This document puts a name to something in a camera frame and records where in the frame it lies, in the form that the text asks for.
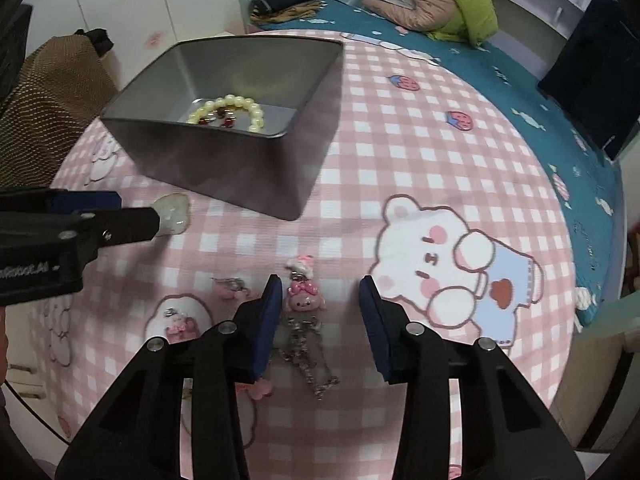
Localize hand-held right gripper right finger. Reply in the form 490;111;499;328
358;275;586;480

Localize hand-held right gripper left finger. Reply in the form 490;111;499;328
55;274;284;480

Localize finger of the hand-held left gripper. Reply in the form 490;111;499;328
0;186;122;216
74;206;162;273

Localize pink doll keychain with chain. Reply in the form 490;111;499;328
277;255;341;401

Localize pale translucent jade pendant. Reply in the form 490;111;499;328
151;192;192;236

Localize grey metal tin box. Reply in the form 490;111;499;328
100;30;345;222

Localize red bead bracelet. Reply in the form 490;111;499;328
197;105;238;128

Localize cream pearl bracelet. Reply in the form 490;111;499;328
187;94;266;133

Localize small pink hair clip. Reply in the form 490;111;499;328
210;276;251;301

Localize brown dotted cloth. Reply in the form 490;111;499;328
0;35;123;133

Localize black garment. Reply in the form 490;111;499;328
75;27;115;56

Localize black panel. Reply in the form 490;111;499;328
0;5;33;106

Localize folded tan clothes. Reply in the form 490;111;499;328
270;0;328;25

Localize teal bunk bed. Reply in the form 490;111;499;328
250;0;626;331

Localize dark hanging jacket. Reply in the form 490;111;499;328
537;0;640;161

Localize black cable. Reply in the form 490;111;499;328
0;380;71;443

